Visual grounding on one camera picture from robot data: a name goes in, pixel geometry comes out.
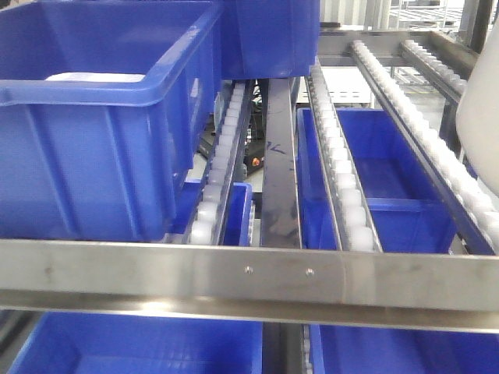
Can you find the white plastic bin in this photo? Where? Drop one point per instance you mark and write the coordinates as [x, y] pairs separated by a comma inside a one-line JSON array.
[[477, 115]]

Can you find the small blue bin middle left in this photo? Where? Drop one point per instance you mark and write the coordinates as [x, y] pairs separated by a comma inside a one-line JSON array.
[[238, 219]]

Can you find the blue bin below rollers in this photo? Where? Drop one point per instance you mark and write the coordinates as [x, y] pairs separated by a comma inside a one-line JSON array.
[[407, 212]]

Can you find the blue bin bottom right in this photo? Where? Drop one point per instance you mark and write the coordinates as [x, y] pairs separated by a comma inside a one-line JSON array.
[[344, 349]]

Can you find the blue bin bottom left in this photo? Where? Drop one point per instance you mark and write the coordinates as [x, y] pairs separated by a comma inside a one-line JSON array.
[[69, 342]]

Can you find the white roller track left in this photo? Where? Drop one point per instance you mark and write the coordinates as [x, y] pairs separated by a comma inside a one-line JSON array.
[[208, 219]]

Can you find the white roller track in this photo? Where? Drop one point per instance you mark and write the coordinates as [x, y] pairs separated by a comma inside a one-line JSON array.
[[208, 219], [353, 224], [441, 76], [472, 209]]

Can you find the white roller track centre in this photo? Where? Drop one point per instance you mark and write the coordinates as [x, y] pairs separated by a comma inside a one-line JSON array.
[[353, 224]]

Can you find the blue crate rear centre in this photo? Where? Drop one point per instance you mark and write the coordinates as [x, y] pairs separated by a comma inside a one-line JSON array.
[[268, 39]]

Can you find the large blue crate front left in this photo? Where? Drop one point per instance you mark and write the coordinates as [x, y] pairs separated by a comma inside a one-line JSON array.
[[102, 107]]

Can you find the white roller track far right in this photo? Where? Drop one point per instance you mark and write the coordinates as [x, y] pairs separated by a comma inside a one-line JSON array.
[[441, 76]]

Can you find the steel centre divider rail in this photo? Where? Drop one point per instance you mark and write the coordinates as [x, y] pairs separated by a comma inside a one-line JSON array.
[[280, 219]]

